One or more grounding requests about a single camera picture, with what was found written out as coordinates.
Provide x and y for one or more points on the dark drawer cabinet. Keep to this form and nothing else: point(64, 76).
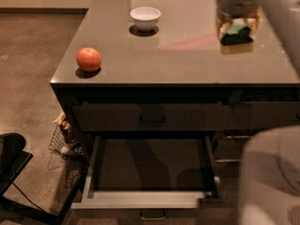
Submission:
point(180, 61)

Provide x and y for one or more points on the open middle drawer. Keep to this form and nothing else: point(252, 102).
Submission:
point(152, 179)

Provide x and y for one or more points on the green and yellow sponge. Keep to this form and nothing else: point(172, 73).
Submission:
point(237, 34)

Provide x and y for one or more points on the wire basket with items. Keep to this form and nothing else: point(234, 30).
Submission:
point(63, 139)

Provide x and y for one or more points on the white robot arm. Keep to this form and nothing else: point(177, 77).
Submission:
point(269, 170)

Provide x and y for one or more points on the red apple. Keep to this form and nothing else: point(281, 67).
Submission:
point(88, 59)

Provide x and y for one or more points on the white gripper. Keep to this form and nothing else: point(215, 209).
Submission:
point(236, 1)

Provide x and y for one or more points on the white bowl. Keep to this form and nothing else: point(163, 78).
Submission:
point(145, 18)

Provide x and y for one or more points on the black chair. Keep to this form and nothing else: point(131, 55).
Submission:
point(13, 159)

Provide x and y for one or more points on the closed top drawer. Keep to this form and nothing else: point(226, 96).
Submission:
point(151, 117)

